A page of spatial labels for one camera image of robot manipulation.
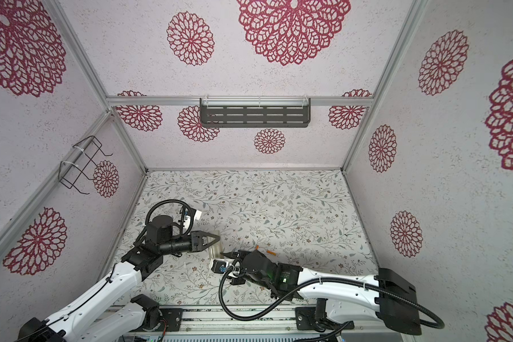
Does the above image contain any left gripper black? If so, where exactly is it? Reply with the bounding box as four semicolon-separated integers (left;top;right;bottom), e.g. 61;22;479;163
161;229;220;256

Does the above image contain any white remote control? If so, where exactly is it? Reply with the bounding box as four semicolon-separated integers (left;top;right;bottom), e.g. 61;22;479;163
207;232;224;260

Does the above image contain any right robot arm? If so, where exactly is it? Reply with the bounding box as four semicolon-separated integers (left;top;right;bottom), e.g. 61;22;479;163
210;250;422;336

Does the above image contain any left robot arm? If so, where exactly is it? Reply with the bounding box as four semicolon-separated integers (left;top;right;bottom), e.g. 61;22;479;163
17;215;220;341

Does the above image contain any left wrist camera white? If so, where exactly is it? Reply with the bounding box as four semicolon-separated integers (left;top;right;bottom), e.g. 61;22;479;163
181;209;202;229

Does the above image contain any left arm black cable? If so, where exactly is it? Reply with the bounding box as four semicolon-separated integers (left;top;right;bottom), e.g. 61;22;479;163
144;199;196;240

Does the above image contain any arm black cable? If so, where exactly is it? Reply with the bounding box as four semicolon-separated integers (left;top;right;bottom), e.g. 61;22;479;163
144;199;196;240
218;260;445;330

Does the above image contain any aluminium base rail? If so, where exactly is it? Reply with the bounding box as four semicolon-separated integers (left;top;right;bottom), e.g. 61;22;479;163
110;304;386;336

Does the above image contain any dark grey wall shelf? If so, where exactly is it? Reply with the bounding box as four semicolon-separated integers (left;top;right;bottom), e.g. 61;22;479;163
199;98;312;128

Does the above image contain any black wire wall basket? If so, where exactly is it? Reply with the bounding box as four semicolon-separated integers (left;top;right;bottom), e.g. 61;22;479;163
57;135;113;195

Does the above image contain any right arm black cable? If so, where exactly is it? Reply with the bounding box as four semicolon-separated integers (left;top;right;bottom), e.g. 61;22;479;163
218;260;445;330

